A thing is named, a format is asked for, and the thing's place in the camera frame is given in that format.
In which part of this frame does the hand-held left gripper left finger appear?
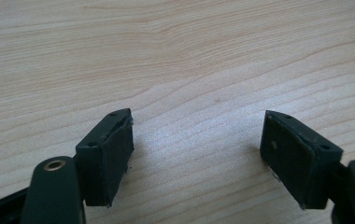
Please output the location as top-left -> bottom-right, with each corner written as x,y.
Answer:
75,107 -> 135,208

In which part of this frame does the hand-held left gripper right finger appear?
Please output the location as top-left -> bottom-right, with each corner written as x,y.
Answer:
259,109 -> 345,210

